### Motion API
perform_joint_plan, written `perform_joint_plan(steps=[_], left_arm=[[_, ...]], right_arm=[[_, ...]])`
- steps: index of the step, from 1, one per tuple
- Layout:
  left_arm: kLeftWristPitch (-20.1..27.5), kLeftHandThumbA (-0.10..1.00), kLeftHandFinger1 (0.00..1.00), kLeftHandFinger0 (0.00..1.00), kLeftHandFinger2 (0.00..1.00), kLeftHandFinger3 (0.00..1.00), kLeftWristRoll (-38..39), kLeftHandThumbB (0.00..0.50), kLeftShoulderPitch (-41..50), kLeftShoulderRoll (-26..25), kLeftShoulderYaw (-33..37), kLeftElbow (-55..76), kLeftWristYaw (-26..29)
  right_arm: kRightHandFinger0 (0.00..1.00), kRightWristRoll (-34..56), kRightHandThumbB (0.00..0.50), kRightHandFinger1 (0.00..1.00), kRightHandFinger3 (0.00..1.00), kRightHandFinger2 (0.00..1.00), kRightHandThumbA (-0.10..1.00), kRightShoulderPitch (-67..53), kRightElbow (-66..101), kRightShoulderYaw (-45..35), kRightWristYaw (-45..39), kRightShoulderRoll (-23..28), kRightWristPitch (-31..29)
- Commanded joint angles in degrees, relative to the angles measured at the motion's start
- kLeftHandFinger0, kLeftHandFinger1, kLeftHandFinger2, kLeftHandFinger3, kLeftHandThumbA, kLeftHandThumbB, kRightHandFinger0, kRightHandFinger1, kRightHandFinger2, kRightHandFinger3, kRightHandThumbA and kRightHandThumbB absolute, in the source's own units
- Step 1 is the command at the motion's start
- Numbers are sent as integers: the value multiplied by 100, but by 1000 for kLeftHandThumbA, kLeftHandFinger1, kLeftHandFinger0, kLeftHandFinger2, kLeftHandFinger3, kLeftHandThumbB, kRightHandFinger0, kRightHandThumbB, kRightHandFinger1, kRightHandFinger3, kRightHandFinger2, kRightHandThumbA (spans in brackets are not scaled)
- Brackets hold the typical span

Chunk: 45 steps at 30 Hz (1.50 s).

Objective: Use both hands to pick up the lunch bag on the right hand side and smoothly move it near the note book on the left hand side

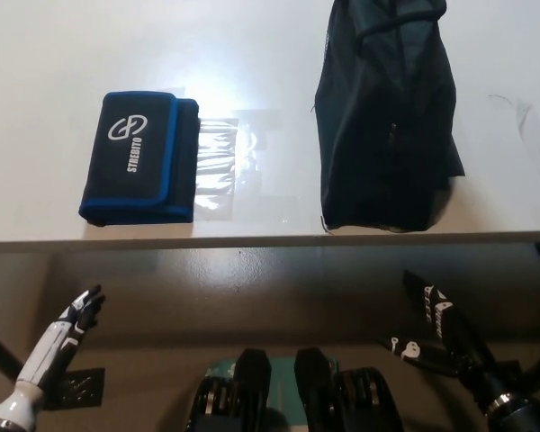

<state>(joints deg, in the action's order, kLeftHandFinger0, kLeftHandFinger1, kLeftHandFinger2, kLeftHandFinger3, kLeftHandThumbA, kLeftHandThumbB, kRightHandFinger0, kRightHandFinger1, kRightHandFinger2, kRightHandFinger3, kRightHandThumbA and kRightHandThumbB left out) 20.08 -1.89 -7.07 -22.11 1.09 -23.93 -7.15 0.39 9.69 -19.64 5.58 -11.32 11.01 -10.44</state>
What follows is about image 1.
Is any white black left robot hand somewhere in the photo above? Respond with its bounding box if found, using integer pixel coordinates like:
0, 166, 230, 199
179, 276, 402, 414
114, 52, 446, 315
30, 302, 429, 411
15, 283, 107, 392

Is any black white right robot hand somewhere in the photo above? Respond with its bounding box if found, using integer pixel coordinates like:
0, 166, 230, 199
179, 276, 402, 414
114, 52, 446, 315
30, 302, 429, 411
376, 268, 512, 406

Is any black fabric lunch bag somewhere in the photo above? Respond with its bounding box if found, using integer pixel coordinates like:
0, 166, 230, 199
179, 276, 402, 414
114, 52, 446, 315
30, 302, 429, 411
313, 0, 460, 235

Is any black table leg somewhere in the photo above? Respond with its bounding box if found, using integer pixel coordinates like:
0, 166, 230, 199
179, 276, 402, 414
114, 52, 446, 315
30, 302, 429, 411
0, 321, 23, 383

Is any clear tape patch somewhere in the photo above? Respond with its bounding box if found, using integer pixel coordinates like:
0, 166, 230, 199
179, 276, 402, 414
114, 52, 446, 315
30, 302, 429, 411
192, 107, 298, 225

